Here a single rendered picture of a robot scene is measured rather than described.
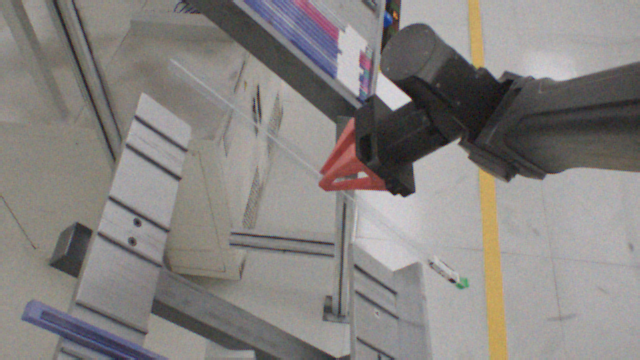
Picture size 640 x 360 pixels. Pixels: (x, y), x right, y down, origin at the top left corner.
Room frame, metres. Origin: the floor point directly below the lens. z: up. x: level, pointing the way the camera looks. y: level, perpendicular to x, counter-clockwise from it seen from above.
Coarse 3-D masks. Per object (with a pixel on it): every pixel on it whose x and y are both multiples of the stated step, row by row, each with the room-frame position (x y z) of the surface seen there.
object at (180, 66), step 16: (176, 64) 0.43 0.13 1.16; (192, 80) 0.43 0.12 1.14; (208, 80) 0.44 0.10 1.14; (208, 96) 0.43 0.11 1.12; (224, 96) 0.43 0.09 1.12; (240, 112) 0.43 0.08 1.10; (256, 128) 0.43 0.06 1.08; (272, 128) 0.44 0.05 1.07; (272, 144) 0.43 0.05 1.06; (288, 144) 0.43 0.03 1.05; (304, 160) 0.43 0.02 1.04; (320, 176) 0.43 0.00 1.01; (336, 192) 0.43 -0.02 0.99; (352, 192) 0.44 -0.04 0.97; (352, 208) 0.43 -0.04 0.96; (368, 208) 0.43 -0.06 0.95; (384, 224) 0.42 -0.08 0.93; (400, 240) 0.42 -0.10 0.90; (416, 256) 0.42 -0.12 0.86; (432, 256) 0.43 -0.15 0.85; (464, 288) 0.42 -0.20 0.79
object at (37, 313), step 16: (32, 304) 0.21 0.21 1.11; (32, 320) 0.20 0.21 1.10; (48, 320) 0.21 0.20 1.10; (64, 320) 0.21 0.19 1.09; (80, 320) 0.22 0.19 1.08; (64, 336) 0.20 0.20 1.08; (80, 336) 0.20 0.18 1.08; (96, 336) 0.21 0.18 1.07; (112, 336) 0.21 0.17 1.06; (112, 352) 0.20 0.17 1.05; (128, 352) 0.21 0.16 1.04; (144, 352) 0.21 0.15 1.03
